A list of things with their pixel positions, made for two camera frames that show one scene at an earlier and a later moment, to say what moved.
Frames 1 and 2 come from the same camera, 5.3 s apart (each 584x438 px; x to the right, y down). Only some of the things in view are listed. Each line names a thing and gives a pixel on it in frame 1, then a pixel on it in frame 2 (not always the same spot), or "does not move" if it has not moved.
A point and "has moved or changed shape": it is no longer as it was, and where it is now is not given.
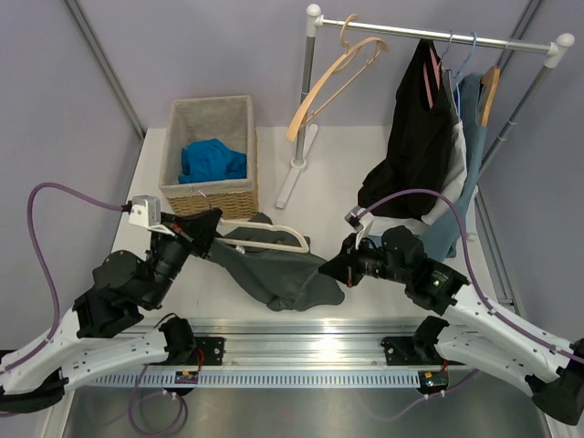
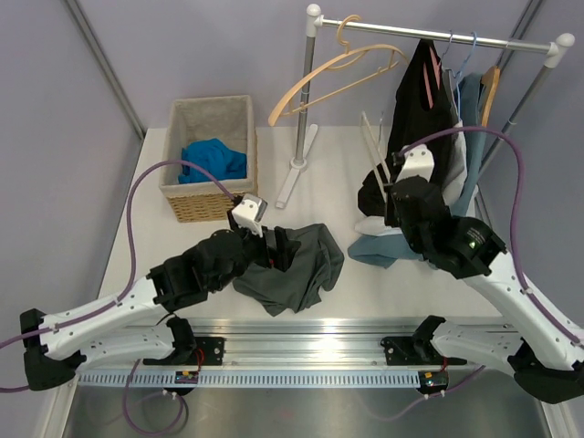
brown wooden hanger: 490,80 does not move
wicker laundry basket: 209,157 does not move
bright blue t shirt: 210,160 does not move
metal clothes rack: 307,133 does not move
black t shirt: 420,143 does not move
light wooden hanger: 347,50 has moved or changed shape
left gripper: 195,233 to 285,249
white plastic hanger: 269,246 has moved or changed shape
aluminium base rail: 286,341 does not move
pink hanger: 427,80 does not move
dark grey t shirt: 287,279 has moved or changed shape
